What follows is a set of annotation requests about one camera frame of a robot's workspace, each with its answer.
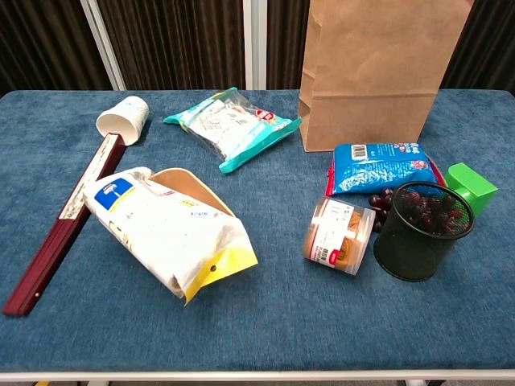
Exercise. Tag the purple plastic grape bunch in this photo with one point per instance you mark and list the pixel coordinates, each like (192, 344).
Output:
(380, 202)

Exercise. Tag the blue snack packet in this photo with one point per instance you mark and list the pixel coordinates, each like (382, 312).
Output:
(378, 169)

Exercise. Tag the brown paper bag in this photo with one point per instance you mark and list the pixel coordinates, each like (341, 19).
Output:
(370, 80)

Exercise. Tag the black mesh pen holder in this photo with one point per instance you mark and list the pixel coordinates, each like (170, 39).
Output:
(414, 253)

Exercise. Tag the green plastic block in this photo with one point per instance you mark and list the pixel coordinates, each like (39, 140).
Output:
(476, 189)

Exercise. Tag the teal clear snack packet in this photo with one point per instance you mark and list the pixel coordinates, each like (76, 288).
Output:
(233, 128)

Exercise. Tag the tan oval wooden box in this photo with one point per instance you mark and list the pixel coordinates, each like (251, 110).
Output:
(181, 181)

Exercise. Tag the white yellow paper sack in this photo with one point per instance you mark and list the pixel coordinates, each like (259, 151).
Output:
(169, 233)

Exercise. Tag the blue table cloth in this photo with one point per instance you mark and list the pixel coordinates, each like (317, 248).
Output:
(281, 321)

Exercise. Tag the white paper cup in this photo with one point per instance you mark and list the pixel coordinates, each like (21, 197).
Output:
(120, 120)

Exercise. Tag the dark corrugated divider panel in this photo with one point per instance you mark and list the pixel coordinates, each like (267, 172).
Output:
(487, 48)
(40, 40)
(177, 40)
(285, 40)

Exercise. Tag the dark red folding fan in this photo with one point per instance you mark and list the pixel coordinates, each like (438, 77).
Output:
(40, 273)

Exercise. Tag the white divider frame post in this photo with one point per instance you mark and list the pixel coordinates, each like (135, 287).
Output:
(104, 48)
(254, 44)

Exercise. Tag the white table frame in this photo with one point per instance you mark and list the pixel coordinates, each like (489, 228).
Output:
(257, 376)

